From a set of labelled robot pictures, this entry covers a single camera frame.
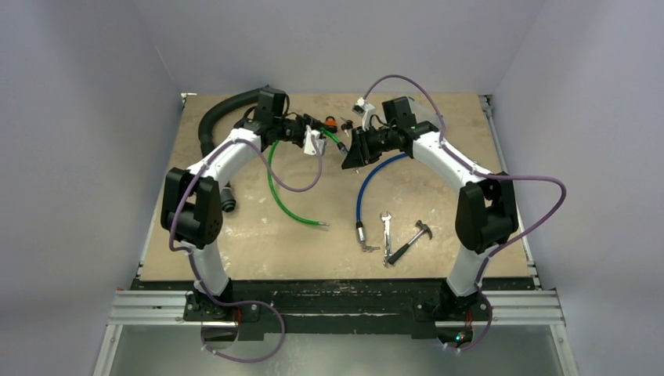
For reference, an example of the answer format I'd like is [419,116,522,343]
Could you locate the green cable lock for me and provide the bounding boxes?
[267,128,347,227]

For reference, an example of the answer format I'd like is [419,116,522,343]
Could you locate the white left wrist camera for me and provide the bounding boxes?
[303,125,327,157]

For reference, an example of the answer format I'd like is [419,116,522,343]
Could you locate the blue cable lock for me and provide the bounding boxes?
[355,153,408,253]

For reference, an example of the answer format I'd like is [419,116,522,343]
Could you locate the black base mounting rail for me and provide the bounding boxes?
[130,277,534,341]

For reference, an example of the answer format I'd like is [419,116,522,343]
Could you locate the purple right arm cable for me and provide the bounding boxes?
[362,74,568,354]

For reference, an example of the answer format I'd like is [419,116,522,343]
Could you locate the clear plastic screw box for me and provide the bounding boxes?
[402,96,441,132]

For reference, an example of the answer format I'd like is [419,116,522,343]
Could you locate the silver open-end wrench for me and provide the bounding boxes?
[381,211,392,268]

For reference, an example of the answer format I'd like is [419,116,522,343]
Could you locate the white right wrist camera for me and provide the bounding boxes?
[352,97,376,131]

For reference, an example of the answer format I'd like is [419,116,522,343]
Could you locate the aluminium frame rail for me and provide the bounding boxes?
[94,280,579,375]

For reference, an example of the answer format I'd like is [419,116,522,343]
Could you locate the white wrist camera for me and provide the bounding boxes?
[303,125,327,157]
[352,97,376,131]

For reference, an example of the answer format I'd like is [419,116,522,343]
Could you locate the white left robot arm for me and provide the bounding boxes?
[160,86,326,320]

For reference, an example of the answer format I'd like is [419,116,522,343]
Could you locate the orange black padlock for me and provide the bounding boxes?
[324,116,338,133]

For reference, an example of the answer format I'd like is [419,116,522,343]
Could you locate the small black handle hammer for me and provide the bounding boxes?
[385,219,433,266]

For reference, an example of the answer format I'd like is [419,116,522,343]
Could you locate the black head keys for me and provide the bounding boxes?
[340,119,354,137]

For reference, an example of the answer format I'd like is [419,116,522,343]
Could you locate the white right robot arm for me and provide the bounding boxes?
[341,96,518,319]

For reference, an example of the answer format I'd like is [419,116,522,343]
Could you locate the black corrugated hose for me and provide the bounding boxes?
[197,85,271,214]

